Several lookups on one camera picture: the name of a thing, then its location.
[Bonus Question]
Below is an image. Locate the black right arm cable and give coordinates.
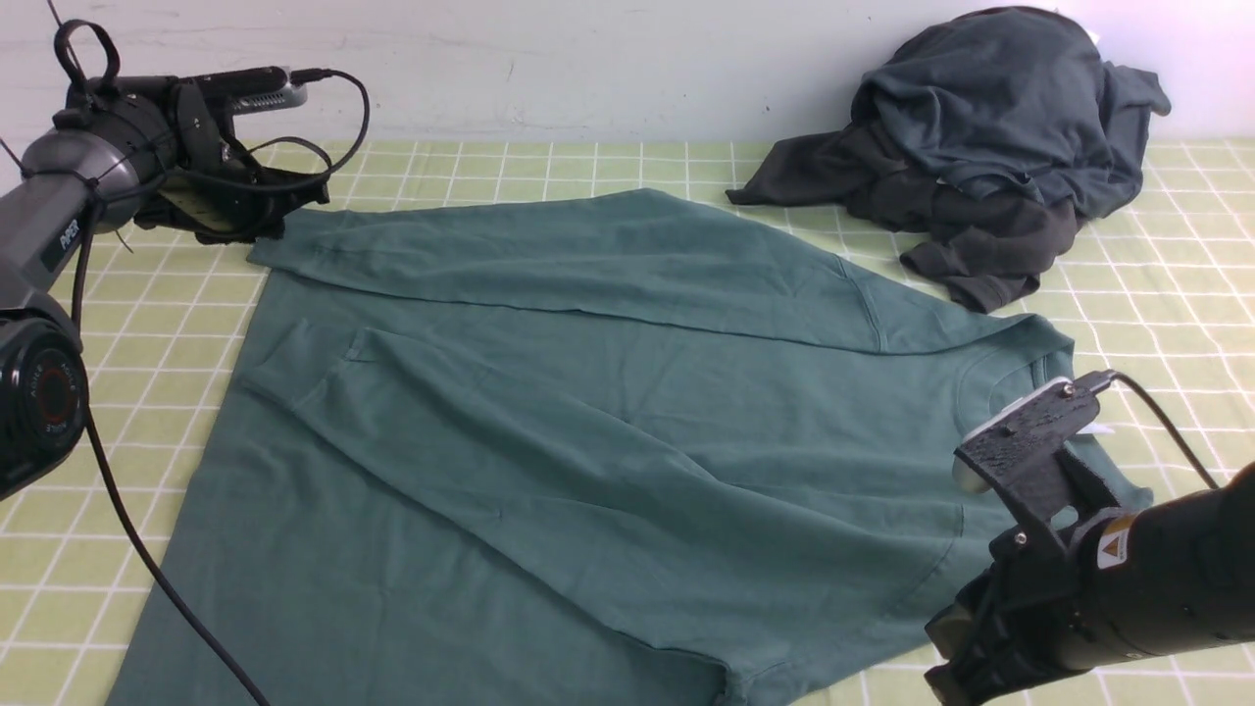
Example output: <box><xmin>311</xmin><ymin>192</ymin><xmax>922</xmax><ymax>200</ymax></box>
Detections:
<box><xmin>1103</xmin><ymin>371</ymin><xmax>1222</xmax><ymax>492</ymax></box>

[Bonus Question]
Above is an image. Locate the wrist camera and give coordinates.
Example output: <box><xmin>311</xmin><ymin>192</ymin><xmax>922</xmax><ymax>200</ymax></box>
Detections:
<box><xmin>953</xmin><ymin>374</ymin><xmax>1121</xmax><ymax>540</ymax></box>
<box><xmin>195</xmin><ymin>66</ymin><xmax>307</xmax><ymax>117</ymax></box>

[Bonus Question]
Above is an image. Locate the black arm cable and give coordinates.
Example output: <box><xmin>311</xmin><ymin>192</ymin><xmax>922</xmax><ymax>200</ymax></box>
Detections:
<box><xmin>54</xmin><ymin>20</ymin><xmax>371</xmax><ymax>706</ymax></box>
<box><xmin>1103</xmin><ymin>371</ymin><xmax>1222</xmax><ymax>492</ymax></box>

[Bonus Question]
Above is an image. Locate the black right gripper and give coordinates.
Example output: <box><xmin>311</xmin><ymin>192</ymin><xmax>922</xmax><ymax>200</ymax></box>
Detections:
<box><xmin>924</xmin><ymin>446</ymin><xmax>1130</xmax><ymax>706</ymax></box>

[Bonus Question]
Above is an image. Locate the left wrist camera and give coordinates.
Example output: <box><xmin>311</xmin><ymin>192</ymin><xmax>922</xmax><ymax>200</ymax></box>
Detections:
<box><xmin>195</xmin><ymin>66</ymin><xmax>307</xmax><ymax>117</ymax></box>

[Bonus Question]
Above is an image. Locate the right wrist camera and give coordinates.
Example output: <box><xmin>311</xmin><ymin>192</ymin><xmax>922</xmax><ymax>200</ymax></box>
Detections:
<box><xmin>953</xmin><ymin>374</ymin><xmax>1121</xmax><ymax>540</ymax></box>

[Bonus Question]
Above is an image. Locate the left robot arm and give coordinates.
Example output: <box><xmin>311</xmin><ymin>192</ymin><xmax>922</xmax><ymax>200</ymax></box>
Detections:
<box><xmin>1</xmin><ymin>66</ymin><xmax>330</xmax><ymax>497</ymax></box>

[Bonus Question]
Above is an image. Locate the green long-sleeve top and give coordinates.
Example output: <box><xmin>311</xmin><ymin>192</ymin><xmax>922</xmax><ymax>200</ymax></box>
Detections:
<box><xmin>162</xmin><ymin>189</ymin><xmax>1073</xmax><ymax>705</ymax></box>

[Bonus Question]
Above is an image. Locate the dark teal crumpled garment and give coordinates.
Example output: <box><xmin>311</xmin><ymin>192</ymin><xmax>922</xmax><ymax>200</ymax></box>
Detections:
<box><xmin>850</xmin><ymin>6</ymin><xmax>1173</xmax><ymax>219</ymax></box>

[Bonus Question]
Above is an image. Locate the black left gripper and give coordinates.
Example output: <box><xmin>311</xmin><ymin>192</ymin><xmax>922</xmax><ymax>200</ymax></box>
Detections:
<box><xmin>137</xmin><ymin>80</ymin><xmax>330</xmax><ymax>245</ymax></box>

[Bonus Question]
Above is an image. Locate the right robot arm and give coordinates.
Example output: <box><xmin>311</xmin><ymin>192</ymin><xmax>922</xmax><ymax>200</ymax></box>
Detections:
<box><xmin>925</xmin><ymin>441</ymin><xmax>1254</xmax><ymax>705</ymax></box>

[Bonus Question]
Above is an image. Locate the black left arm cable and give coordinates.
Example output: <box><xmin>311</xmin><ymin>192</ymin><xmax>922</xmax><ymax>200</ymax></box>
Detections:
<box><xmin>54</xmin><ymin>20</ymin><xmax>371</xmax><ymax>706</ymax></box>

